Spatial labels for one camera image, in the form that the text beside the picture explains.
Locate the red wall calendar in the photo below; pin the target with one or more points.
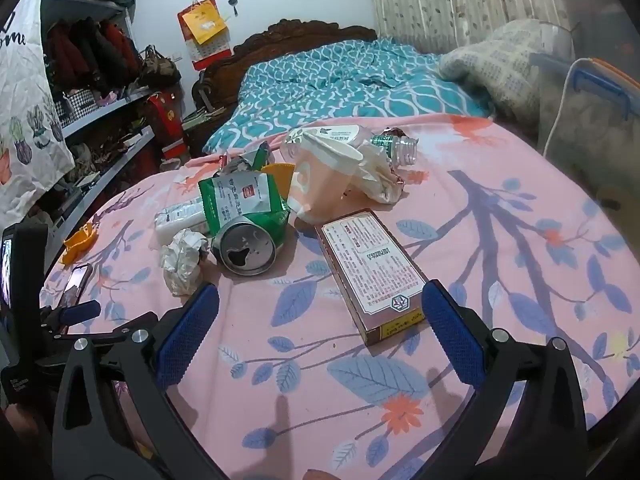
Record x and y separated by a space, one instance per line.
205 35

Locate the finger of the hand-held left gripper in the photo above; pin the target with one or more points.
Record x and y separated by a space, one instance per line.
127 325
77 312

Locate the white cactus-print cloth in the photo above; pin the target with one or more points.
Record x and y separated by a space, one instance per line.
30 110

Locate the green snack packet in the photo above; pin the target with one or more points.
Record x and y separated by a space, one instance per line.
240 200

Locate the clear plastic bottle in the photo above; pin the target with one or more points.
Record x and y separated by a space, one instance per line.
345 136

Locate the white wrapper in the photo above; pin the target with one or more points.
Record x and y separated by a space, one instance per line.
377 172

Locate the beige leaf-print curtain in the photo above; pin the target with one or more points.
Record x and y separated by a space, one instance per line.
450 0

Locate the crushed metal can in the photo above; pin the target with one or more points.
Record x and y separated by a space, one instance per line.
245 252

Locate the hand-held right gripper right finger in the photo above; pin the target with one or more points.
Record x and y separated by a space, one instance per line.
451 336

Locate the white paper cup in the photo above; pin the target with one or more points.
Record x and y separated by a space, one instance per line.
320 180

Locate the red bag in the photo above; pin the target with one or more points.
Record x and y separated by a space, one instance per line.
170 125

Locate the smartphone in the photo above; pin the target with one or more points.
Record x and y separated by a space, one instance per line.
75 285

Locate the brown cardboard box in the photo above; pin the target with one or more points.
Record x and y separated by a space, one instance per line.
372 272

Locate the brown handbag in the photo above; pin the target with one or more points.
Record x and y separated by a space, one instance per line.
157 67

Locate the pink floral blanket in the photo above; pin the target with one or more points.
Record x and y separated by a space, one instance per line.
500 240

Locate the orange peel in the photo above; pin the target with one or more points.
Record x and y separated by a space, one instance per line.
80 242

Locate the pile of dark clothes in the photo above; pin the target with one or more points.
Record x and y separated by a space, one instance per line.
95 55

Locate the teal patterned pillow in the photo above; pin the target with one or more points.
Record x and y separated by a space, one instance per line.
350 85

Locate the dark wooden headboard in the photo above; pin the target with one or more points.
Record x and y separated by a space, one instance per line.
260 40

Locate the white tissue packet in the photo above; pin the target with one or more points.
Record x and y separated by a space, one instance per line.
177 217

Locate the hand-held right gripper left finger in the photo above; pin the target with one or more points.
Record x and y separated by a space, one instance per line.
186 336

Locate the yellow plastic piece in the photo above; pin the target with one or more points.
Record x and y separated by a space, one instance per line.
280 177

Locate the crumpled white paper ball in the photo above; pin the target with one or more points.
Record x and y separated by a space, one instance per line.
182 260

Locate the clear plastic storage box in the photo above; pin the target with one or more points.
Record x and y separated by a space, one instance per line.
600 160

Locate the grey metal shelf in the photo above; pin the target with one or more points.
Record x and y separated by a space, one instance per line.
107 110

